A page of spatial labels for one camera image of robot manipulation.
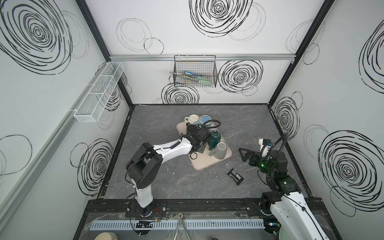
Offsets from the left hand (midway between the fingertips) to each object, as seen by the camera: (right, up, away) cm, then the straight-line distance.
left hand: (200, 144), depth 91 cm
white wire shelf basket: (-60, +23, -10) cm, 64 cm away
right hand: (+21, -2, -13) cm, 25 cm away
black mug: (-5, +9, +5) cm, 12 cm away
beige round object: (-40, -33, -29) cm, 60 cm away
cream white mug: (-5, +16, +11) cm, 20 cm away
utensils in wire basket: (-3, +41, +1) cm, 41 cm away
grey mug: (+11, -4, -4) cm, 13 cm away
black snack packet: (+19, -17, -8) cm, 27 cm away
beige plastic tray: (0, -10, -2) cm, 10 cm away
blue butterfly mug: (+3, +16, +9) cm, 19 cm away
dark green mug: (+9, +4, -1) cm, 9 cm away
